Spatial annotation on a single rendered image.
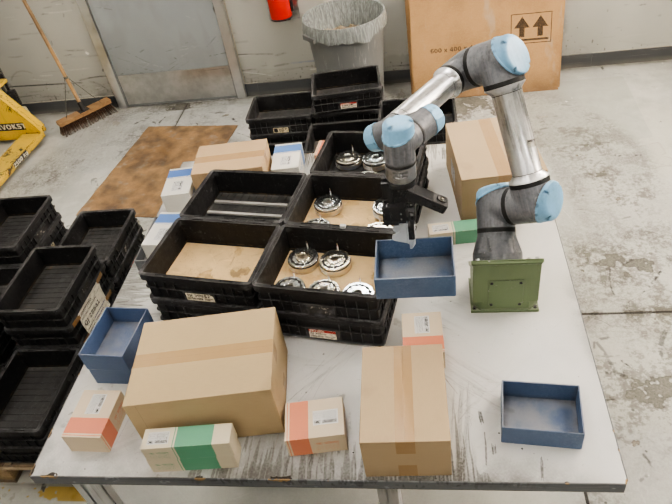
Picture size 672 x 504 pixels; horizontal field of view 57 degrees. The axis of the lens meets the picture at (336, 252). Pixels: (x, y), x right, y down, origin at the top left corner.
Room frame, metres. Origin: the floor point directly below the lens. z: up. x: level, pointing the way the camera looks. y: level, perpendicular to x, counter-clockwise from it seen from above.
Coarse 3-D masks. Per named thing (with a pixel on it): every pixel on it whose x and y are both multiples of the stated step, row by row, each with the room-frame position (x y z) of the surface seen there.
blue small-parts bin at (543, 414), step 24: (504, 384) 1.01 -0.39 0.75; (528, 384) 0.99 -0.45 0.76; (552, 384) 0.97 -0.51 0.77; (504, 408) 0.97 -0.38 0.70; (528, 408) 0.95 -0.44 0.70; (552, 408) 0.94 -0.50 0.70; (576, 408) 0.92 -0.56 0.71; (504, 432) 0.87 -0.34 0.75; (528, 432) 0.85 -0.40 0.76; (552, 432) 0.83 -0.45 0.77; (576, 432) 0.86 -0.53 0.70
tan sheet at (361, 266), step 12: (288, 264) 1.58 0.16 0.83; (360, 264) 1.51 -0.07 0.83; (372, 264) 1.50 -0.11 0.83; (288, 276) 1.52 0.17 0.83; (300, 276) 1.51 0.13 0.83; (312, 276) 1.50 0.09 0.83; (324, 276) 1.49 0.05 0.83; (348, 276) 1.46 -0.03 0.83; (360, 276) 1.45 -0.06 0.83; (372, 276) 1.44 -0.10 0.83
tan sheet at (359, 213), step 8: (344, 200) 1.88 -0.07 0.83; (352, 200) 1.87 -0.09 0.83; (312, 208) 1.86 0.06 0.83; (344, 208) 1.83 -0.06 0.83; (352, 208) 1.82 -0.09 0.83; (360, 208) 1.81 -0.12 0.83; (368, 208) 1.80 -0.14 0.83; (312, 216) 1.81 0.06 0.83; (336, 216) 1.79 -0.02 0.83; (344, 216) 1.78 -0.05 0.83; (352, 216) 1.77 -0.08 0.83; (360, 216) 1.76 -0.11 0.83; (368, 216) 1.75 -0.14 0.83; (352, 224) 1.73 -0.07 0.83; (360, 224) 1.72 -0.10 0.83; (368, 224) 1.71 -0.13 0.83
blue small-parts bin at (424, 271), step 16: (384, 240) 1.25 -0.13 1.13; (416, 240) 1.23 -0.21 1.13; (432, 240) 1.23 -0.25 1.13; (448, 240) 1.22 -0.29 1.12; (384, 256) 1.25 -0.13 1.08; (400, 256) 1.24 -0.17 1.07; (416, 256) 1.23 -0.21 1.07; (432, 256) 1.23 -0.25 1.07; (448, 256) 1.21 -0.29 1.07; (384, 272) 1.20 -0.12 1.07; (400, 272) 1.19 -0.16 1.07; (416, 272) 1.18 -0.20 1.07; (432, 272) 1.17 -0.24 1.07; (448, 272) 1.16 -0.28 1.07; (384, 288) 1.11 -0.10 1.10; (400, 288) 1.10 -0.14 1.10; (416, 288) 1.09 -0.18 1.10; (432, 288) 1.08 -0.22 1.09; (448, 288) 1.08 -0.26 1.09
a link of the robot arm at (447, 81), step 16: (448, 64) 1.65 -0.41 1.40; (432, 80) 1.59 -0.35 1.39; (448, 80) 1.59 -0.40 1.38; (464, 80) 1.61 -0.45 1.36; (416, 96) 1.52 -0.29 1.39; (432, 96) 1.52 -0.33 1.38; (448, 96) 1.57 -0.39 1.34; (400, 112) 1.45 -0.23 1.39; (368, 128) 1.43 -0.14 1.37; (368, 144) 1.41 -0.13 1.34
